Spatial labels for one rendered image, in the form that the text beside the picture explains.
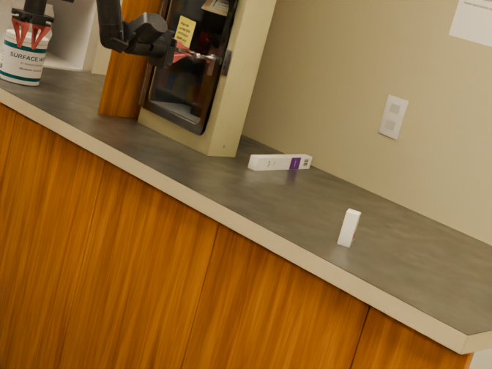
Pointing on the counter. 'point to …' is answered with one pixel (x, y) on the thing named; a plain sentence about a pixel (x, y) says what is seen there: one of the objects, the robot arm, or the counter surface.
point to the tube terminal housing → (227, 86)
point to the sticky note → (185, 31)
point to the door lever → (196, 55)
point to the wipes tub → (22, 60)
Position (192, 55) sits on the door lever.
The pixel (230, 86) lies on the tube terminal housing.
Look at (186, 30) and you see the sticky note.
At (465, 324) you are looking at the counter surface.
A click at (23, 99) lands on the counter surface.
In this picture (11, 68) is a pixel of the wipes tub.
